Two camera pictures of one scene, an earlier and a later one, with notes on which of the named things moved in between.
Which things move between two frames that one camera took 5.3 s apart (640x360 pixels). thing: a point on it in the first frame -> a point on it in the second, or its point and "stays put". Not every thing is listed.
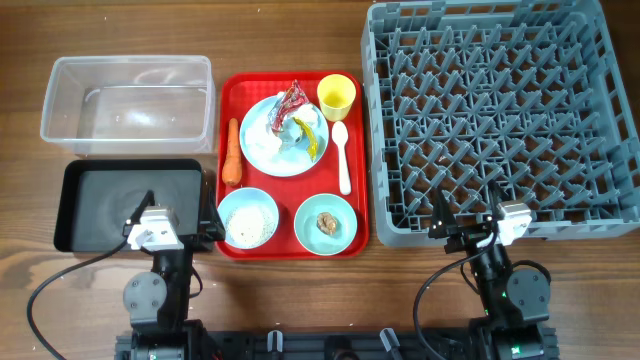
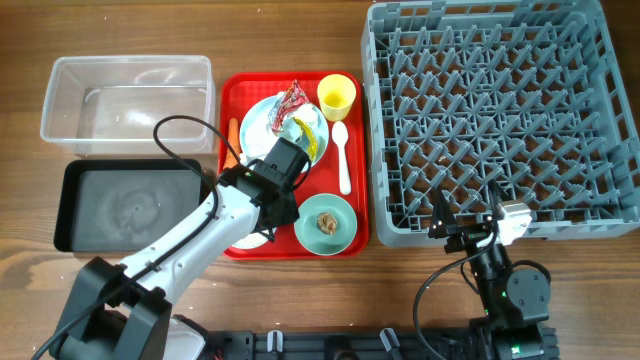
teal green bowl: x=312 y=237 stays put
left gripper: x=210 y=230 -> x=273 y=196
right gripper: x=465 y=236 stays put
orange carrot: x=231 y=167 stays put
